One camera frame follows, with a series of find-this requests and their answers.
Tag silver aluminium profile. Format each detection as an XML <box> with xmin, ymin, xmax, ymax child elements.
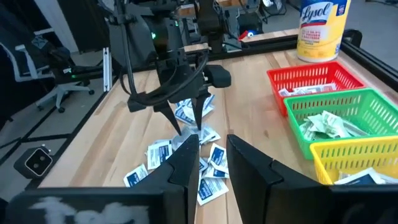
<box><xmin>102</xmin><ymin>47</ymin><xmax>113</xmax><ymax>93</ymax></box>

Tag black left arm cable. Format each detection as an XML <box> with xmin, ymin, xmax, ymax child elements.
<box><xmin>119</xmin><ymin>0</ymin><xmax>210</xmax><ymax>107</ymax></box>

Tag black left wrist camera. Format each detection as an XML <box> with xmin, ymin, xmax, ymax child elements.
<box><xmin>154</xmin><ymin>18</ymin><xmax>186</xmax><ymax>63</ymax></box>

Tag red white pad packet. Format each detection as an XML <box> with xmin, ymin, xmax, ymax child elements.
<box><xmin>292</xmin><ymin>83</ymin><xmax>338</xmax><ymax>95</ymax></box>
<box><xmin>278</xmin><ymin>88</ymin><xmax>298</xmax><ymax>98</ymax></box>

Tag grey printed wipe packet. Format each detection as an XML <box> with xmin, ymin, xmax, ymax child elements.
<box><xmin>377</xmin><ymin>172</ymin><xmax>398</xmax><ymax>185</ymax></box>
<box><xmin>334</xmin><ymin>167</ymin><xmax>386</xmax><ymax>186</ymax></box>

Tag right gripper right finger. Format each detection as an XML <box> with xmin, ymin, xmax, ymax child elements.
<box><xmin>226</xmin><ymin>134</ymin><xmax>330</xmax><ymax>224</ymax></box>

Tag black device blue lights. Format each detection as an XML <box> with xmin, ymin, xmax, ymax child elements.
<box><xmin>236</xmin><ymin>11</ymin><xmax>264</xmax><ymax>37</ymax></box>

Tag red plastic basket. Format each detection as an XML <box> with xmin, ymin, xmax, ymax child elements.
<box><xmin>266</xmin><ymin>61</ymin><xmax>366</xmax><ymax>118</ymax></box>

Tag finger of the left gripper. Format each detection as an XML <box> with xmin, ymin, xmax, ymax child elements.
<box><xmin>154</xmin><ymin>102</ymin><xmax>183</xmax><ymax>136</ymax></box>
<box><xmin>191</xmin><ymin>93</ymin><xmax>211</xmax><ymax>131</ymax></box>

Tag white black office chair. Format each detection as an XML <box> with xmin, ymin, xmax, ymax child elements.
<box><xmin>0</xmin><ymin>29</ymin><xmax>96</xmax><ymax>113</ymax></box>

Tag black depth camera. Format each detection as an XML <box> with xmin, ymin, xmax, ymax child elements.
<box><xmin>14</xmin><ymin>144</ymin><xmax>53</xmax><ymax>180</ymax></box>

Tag yellow plastic basket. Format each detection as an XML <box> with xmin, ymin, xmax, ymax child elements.
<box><xmin>310</xmin><ymin>136</ymin><xmax>398</xmax><ymax>186</ymax></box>

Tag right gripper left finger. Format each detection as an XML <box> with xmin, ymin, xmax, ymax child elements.
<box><xmin>133</xmin><ymin>134</ymin><xmax>200</xmax><ymax>224</ymax></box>

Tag yellow Lysol wipes canister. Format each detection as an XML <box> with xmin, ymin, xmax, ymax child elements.
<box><xmin>297</xmin><ymin>0</ymin><xmax>352</xmax><ymax>63</ymax></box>

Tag blue striped white packet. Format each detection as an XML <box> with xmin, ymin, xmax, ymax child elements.
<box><xmin>174</xmin><ymin>99</ymin><xmax>200</xmax><ymax>125</ymax></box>
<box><xmin>183</xmin><ymin>95</ymin><xmax>216</xmax><ymax>121</ymax></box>

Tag green plastic basket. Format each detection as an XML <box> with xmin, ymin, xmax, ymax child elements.
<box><xmin>283</xmin><ymin>88</ymin><xmax>398</xmax><ymax>160</ymax></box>

